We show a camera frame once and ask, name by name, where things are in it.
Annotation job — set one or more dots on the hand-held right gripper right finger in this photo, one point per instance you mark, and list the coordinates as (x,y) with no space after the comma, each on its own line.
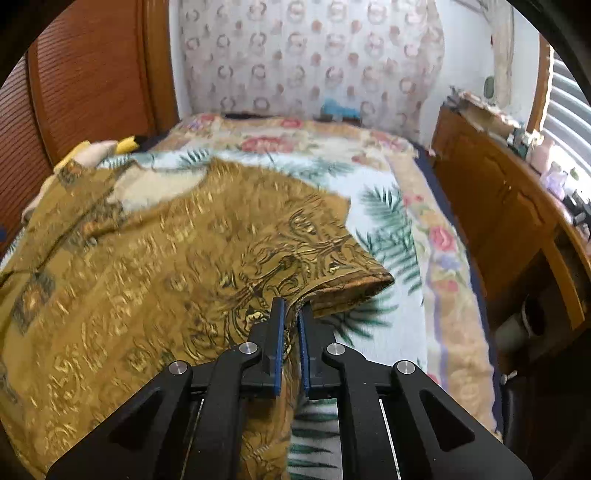
(303,355)

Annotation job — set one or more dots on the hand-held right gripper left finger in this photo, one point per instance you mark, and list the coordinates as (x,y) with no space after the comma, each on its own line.
(277,355)

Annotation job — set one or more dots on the golden patterned shirt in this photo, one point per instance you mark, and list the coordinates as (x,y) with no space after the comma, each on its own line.
(161,277)

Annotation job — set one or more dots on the beige floral blanket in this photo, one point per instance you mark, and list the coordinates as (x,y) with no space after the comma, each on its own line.
(443,277)

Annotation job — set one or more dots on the white palm leaf blanket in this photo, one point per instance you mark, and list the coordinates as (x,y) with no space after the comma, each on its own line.
(392,221)

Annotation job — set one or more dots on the grey cylinder container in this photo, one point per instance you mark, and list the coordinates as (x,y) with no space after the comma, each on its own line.
(515,330)

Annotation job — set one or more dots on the blue cloth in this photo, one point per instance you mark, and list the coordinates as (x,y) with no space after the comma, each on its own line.
(339,109)

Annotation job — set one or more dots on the wooden dresser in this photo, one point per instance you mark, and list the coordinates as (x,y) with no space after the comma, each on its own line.
(489,184)

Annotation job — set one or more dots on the yellow cushion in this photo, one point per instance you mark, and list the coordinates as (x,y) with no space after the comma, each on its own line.
(125,144)

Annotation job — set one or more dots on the pile of papers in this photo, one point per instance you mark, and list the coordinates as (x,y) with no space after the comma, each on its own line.
(485,110)

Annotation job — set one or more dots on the pink container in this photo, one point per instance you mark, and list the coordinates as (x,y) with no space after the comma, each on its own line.
(541,152)

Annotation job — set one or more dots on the wooden louvered wardrobe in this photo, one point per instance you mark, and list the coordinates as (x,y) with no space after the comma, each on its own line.
(92,69)

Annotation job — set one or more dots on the beige tied curtain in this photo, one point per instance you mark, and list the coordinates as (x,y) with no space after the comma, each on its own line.
(502,50)

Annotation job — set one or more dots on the patterned wall cloth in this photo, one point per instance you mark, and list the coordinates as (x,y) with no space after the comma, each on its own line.
(300,55)

